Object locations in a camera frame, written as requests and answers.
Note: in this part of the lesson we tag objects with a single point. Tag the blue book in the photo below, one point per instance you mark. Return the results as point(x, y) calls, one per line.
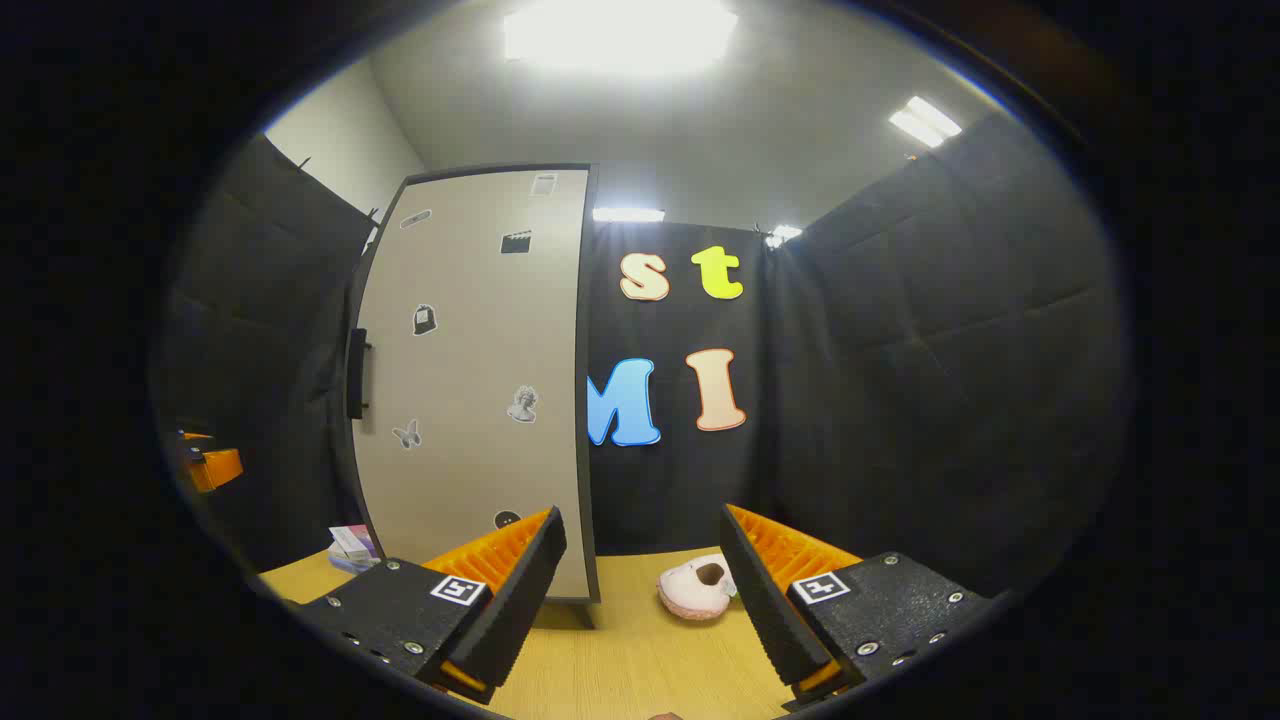
point(352, 564)

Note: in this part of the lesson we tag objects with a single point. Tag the large ceiling light panel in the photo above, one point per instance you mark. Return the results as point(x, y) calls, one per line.
point(620, 35)

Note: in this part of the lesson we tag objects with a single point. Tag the black backdrop cloth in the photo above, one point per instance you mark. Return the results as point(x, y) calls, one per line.
point(900, 400)

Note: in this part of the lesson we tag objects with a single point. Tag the dark grey cabinet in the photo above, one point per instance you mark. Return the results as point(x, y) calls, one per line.
point(588, 450)

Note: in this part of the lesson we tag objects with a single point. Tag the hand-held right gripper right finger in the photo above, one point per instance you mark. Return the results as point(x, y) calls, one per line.
point(765, 610)

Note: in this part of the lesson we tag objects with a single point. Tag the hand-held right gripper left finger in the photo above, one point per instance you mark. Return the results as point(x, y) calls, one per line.
point(515, 610)

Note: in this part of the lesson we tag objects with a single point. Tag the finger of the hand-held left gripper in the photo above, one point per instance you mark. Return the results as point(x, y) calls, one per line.
point(216, 468)
point(196, 437)

